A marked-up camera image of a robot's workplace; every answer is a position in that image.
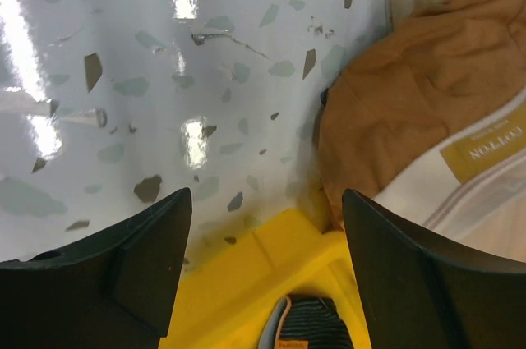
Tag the black striped underwear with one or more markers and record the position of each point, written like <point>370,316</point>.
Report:
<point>305,322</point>

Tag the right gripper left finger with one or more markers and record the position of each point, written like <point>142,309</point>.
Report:
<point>113,289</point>

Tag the yellow plastic tray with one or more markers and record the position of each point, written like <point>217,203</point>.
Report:
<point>226,302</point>

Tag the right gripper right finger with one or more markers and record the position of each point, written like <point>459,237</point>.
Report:
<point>419,289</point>

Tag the tan brown underwear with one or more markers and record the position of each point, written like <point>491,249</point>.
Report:
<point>441,70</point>

